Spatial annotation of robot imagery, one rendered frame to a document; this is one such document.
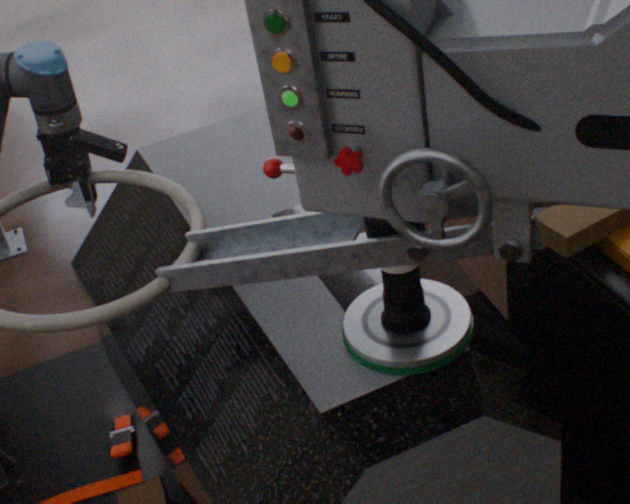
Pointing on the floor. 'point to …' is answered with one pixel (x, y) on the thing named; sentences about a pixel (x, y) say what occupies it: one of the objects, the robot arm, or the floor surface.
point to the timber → (145, 493)
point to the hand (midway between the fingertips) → (95, 205)
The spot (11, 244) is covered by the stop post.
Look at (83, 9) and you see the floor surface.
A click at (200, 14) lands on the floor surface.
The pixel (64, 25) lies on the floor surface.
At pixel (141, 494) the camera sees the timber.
